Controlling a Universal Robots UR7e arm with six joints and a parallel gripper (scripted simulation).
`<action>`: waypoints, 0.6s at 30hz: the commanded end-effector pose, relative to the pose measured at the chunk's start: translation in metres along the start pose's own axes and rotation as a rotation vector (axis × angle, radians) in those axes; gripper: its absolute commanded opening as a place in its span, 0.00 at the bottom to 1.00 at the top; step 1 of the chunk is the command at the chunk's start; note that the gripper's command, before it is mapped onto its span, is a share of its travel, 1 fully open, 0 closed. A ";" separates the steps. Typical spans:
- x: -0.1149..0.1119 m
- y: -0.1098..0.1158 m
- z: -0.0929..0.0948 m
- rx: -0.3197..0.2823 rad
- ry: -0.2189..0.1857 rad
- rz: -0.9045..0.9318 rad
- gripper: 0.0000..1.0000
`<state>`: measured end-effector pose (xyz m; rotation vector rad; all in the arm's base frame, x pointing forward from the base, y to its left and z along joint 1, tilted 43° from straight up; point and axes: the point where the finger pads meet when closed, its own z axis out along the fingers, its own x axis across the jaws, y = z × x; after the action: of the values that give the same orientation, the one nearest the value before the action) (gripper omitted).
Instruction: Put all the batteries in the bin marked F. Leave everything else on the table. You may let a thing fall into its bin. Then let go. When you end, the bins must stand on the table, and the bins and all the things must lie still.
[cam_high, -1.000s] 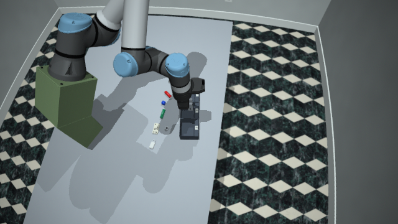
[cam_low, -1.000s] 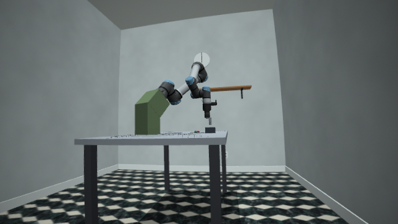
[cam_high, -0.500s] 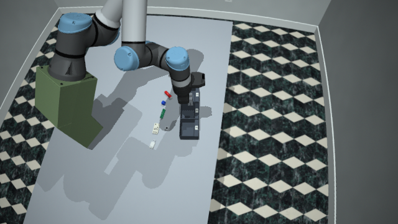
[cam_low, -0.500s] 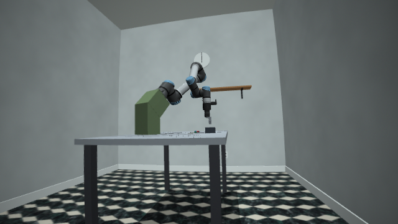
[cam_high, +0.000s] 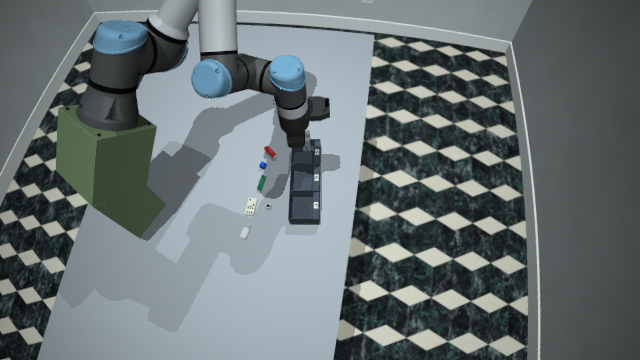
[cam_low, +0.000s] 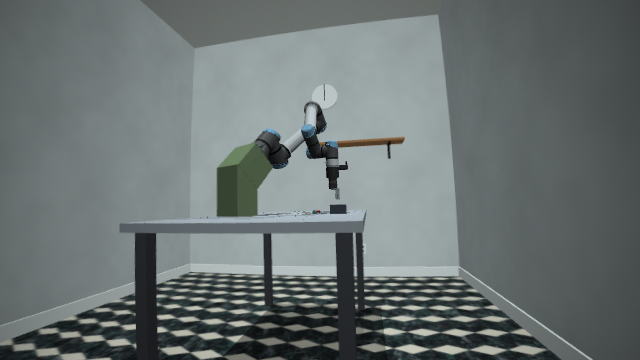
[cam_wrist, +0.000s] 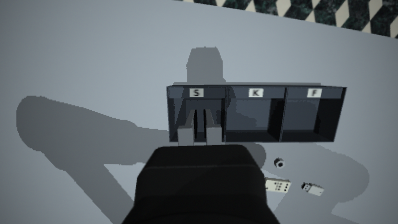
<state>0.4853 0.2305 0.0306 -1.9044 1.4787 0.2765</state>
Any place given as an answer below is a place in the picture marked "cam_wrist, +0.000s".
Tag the white domino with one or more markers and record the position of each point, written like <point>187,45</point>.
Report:
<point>277,185</point>

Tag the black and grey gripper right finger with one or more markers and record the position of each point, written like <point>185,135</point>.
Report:
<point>213,133</point>

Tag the dark grey rack of three bins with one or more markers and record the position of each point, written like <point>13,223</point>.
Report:
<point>256,113</point>

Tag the white usb stick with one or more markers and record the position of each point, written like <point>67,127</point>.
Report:
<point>313,189</point>

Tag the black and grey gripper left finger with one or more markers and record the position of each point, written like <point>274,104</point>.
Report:
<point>187,133</point>

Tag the grey hex nut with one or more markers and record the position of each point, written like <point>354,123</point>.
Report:
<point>279,163</point>

